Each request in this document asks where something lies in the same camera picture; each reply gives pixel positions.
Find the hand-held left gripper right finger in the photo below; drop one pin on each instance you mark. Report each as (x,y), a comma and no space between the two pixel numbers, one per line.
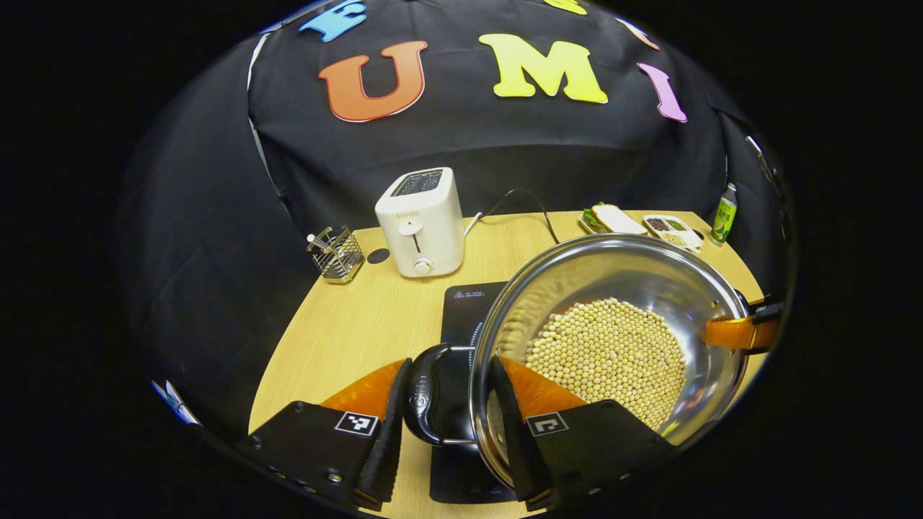
(515,447)

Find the pile of soybeans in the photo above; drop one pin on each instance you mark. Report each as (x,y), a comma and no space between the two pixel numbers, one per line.
(613,353)

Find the small white plate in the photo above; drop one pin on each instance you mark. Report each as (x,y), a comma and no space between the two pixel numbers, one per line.
(588,222)

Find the green label drink bottle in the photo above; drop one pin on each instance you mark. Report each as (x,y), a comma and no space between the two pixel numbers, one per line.
(724,216)

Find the black backdrop cloth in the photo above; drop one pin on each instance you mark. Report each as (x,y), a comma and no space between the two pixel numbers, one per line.
(433,144)

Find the sandwich with lettuce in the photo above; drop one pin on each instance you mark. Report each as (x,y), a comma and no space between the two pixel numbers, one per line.
(620,218)

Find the stainless steel pot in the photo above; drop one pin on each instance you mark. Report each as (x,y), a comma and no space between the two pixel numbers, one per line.
(613,267)

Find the black induction cooktop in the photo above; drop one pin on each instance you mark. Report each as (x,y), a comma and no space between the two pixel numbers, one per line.
(461,310)

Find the white divided tray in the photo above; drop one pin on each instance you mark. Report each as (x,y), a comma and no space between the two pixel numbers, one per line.
(692,238)

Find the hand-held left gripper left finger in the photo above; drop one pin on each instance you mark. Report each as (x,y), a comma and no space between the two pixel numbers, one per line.
(386,447)

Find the white toaster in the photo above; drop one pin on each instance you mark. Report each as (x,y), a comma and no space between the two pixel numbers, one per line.
(422,223)

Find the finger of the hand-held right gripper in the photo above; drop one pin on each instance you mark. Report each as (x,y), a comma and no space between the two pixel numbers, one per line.
(728,333)

